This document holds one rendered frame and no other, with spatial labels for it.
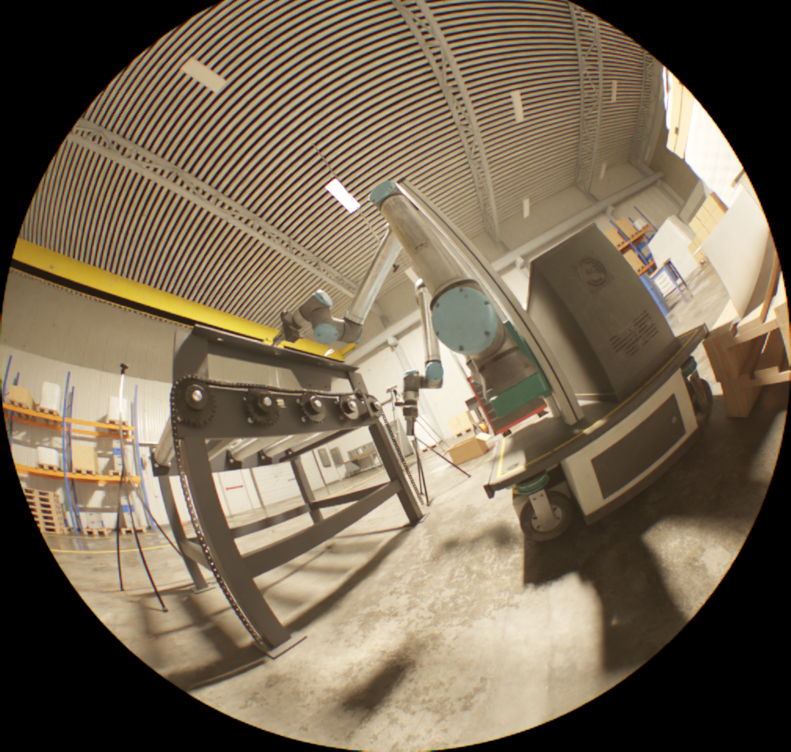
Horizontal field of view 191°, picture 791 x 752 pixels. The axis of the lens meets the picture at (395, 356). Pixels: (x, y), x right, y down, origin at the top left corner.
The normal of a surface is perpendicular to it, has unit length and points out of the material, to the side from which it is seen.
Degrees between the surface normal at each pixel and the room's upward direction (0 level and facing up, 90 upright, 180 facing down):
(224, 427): 90
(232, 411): 90
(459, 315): 95
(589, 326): 90
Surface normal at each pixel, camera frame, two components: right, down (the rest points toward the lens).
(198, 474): 0.81, -0.50
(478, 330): -0.51, -0.01
